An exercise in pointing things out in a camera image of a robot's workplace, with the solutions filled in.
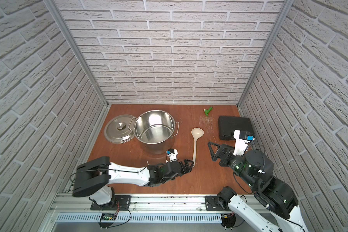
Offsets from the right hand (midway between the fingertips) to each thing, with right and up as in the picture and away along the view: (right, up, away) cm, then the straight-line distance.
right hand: (216, 144), depth 58 cm
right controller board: (+9, -41, +13) cm, 44 cm away
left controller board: (-52, -41, +14) cm, 68 cm away
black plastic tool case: (+22, +6, +49) cm, 54 cm away
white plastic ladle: (-2, 0, +41) cm, 42 cm away
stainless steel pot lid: (-61, +2, +45) cm, 76 cm away
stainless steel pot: (-33, +2, +43) cm, 54 cm away
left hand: (-10, -13, +23) cm, 28 cm away
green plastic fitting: (+8, +16, +56) cm, 59 cm away
